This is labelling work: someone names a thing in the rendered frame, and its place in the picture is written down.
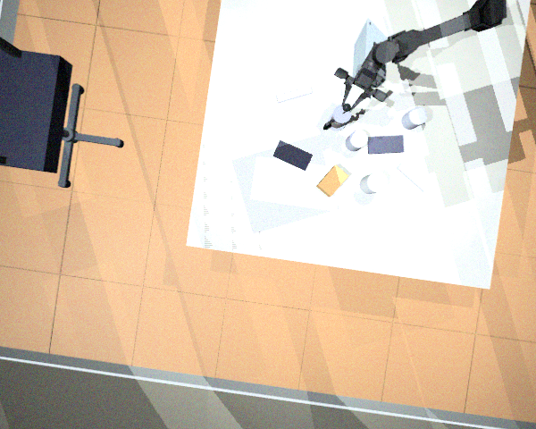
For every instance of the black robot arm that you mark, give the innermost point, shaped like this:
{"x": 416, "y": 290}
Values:
{"x": 484, "y": 14}

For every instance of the glass french press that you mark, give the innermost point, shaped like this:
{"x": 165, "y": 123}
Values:
{"x": 338, "y": 119}

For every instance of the grey cylinder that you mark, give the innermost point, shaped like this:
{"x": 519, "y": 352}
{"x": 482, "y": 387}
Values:
{"x": 356, "y": 140}
{"x": 374, "y": 183}
{"x": 414, "y": 117}

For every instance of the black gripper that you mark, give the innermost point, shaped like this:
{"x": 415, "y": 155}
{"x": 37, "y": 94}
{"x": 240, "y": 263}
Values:
{"x": 368, "y": 92}

